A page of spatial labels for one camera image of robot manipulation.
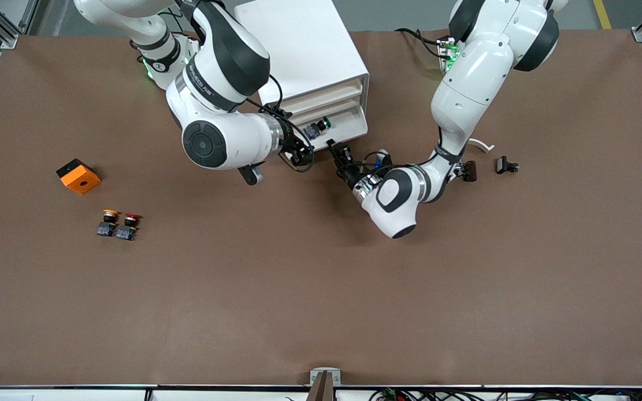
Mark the silver metal fitting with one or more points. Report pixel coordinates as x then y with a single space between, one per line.
459 171

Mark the brown cylinder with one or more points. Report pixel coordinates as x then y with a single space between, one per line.
470 171

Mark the grey metal bracket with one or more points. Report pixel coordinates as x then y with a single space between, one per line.
315 377

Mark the green push button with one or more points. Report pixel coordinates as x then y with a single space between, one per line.
312 132

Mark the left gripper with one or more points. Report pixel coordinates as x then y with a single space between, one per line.
350 175

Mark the red push button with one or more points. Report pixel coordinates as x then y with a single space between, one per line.
129 225

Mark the white semicircular clamp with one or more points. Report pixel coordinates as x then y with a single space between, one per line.
482 145

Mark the yellow push button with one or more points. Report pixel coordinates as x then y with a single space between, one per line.
108 220

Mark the brown camera post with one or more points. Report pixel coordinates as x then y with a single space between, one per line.
321 392

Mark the brown table mat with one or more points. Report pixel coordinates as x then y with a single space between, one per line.
321 278

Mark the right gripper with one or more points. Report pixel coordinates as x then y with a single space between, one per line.
292 141

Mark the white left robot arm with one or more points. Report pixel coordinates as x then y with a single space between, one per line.
466 83

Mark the orange black button enclosure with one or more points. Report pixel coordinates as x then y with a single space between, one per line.
80 179

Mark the black square push switch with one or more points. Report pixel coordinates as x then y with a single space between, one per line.
502 165

